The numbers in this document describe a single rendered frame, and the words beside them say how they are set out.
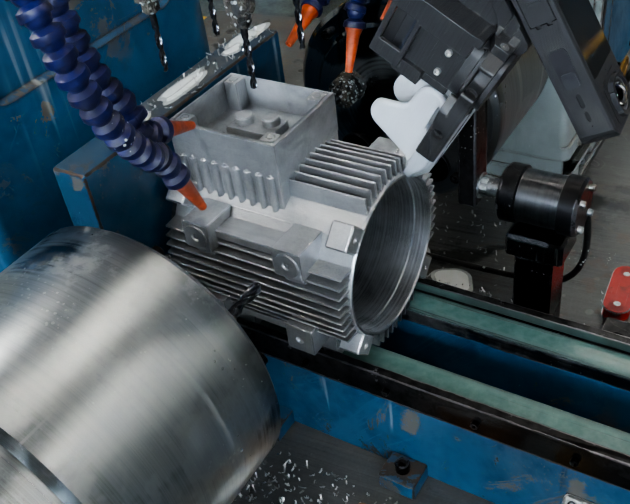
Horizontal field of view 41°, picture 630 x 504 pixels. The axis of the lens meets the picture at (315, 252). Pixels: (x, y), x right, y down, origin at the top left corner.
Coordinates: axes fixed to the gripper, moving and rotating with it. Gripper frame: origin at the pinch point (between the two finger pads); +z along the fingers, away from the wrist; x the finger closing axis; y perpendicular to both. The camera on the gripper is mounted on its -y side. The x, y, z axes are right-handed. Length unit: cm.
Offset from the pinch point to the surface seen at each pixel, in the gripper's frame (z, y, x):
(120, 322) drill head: 7.0, 9.3, 21.7
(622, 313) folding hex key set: 24.9, -26.6, -27.8
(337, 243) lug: 11.2, 2.3, 1.5
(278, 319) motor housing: 23.8, 3.1, 2.7
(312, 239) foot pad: 12.9, 4.3, 1.3
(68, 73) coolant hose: -3.3, 20.3, 16.0
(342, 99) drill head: 20.0, 13.3, -23.2
